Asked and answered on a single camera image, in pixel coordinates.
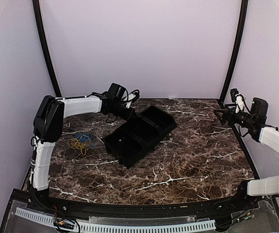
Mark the white slotted cable duct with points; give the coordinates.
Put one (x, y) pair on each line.
(117, 225)

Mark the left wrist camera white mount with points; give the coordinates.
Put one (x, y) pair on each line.
(131, 98)

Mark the black frame post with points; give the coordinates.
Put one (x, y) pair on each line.
(235, 51)
(45, 48)

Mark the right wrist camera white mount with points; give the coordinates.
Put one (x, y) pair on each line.
(238, 100)

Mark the right black frame post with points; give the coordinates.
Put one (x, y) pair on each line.
(235, 51)

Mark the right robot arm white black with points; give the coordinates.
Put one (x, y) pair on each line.
(255, 123)

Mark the left black frame post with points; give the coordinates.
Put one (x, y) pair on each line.
(45, 48)

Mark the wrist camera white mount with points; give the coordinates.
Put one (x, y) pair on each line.
(238, 100)
(131, 98)

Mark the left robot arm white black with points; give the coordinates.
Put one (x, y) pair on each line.
(48, 123)

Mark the black front rail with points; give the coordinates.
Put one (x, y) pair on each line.
(204, 209)

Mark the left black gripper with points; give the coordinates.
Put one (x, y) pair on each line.
(128, 115)

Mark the black three-compartment bin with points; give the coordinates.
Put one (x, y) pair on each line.
(137, 137)

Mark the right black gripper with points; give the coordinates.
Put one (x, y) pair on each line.
(230, 111)

